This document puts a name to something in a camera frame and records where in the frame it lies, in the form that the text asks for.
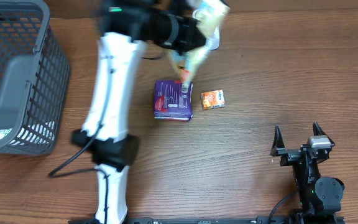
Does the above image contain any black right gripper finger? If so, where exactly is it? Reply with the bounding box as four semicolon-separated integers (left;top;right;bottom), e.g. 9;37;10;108
270;125;285;157
313;122;335;146

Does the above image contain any yellow snack bag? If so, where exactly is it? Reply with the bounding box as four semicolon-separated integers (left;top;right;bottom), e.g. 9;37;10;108
168;0;230;85

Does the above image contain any purple red pad package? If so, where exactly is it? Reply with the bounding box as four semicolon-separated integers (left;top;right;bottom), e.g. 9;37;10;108
153;80;193;121

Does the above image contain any small orange snack packet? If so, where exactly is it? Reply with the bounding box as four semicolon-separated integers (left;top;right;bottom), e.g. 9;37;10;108
201;90;226;110

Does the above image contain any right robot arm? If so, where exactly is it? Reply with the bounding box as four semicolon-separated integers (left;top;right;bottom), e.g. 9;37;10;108
270;122;344;223

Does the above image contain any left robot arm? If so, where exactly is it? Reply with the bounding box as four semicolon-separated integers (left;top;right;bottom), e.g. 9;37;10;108
71;1;206;223

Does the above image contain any white barcode scanner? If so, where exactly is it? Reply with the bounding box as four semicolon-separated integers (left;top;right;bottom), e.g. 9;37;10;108
193;7;220;50

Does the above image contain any dark grey plastic basket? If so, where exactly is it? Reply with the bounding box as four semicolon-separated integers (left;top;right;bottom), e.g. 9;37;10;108
0;1;70;155

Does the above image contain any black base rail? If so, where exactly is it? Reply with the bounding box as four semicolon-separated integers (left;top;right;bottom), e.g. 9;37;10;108
67;216;345;224

